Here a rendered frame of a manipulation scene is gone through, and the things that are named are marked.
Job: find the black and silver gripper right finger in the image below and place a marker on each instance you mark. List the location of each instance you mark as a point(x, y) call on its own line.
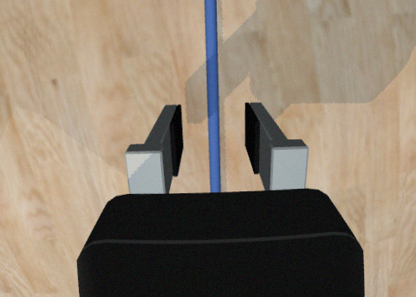
point(281, 163)

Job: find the blue cable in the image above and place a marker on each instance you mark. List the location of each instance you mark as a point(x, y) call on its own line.
point(211, 49)

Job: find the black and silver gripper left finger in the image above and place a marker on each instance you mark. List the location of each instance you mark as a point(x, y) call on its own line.
point(150, 166)

